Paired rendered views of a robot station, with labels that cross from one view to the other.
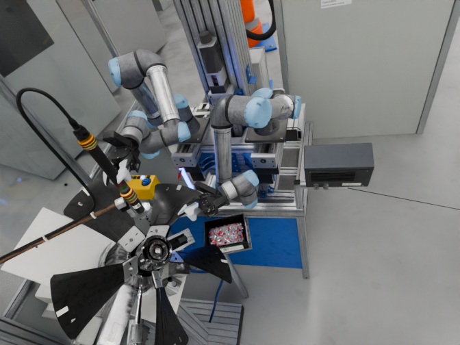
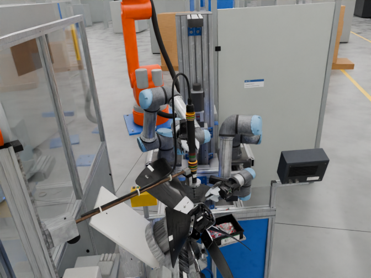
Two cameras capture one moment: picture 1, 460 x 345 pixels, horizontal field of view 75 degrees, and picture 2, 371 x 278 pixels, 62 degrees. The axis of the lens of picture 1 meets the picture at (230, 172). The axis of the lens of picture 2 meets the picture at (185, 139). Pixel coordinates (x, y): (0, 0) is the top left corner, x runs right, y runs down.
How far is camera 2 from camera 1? 1.00 m
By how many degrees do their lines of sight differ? 29
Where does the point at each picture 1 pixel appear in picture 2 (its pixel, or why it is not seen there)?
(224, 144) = (229, 148)
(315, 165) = (293, 161)
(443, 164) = (335, 202)
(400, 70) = (296, 133)
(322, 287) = not seen: outside the picture
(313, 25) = (238, 98)
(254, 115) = (258, 124)
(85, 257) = (136, 229)
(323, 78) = not seen: hidden behind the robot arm
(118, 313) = (183, 266)
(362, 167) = (322, 160)
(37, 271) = (111, 231)
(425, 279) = not seen: outside the picture
